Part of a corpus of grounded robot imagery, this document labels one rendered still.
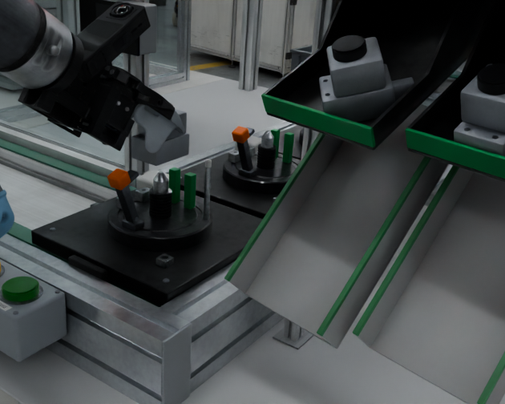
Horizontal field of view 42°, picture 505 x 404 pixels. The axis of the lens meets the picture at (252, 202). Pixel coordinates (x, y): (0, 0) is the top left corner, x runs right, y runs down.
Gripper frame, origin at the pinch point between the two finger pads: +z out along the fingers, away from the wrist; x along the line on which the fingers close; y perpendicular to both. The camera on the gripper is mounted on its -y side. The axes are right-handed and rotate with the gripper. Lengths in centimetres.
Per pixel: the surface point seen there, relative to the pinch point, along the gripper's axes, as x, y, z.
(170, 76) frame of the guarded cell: -81, -35, 90
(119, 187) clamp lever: 0.9, 10.5, -3.4
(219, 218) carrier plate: 4.2, 8.4, 14.8
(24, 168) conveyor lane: -41.3, 11.8, 18.7
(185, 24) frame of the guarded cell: -81, -51, 87
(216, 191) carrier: -2.1, 4.2, 20.7
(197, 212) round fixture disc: 3.2, 9.1, 10.6
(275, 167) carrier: 1.6, -3.8, 28.5
